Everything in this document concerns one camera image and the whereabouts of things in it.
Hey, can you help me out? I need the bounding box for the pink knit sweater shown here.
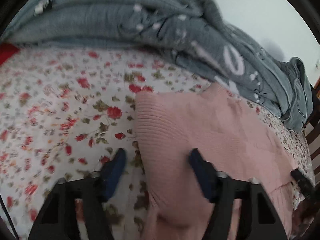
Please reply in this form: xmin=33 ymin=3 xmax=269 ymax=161
xmin=135 ymin=83 xmax=297 ymax=239

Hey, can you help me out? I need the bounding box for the person right hand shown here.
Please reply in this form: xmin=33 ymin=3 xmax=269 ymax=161
xmin=290 ymin=199 xmax=315 ymax=239

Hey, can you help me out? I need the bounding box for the floral bed sheet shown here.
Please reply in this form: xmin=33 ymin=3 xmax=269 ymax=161
xmin=0 ymin=45 xmax=316 ymax=240

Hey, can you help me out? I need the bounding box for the red pillow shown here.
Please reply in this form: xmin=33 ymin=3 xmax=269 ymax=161
xmin=0 ymin=43 xmax=20 ymax=65

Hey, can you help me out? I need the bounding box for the grey patterned quilt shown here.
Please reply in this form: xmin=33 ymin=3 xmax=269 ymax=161
xmin=1 ymin=0 xmax=313 ymax=132

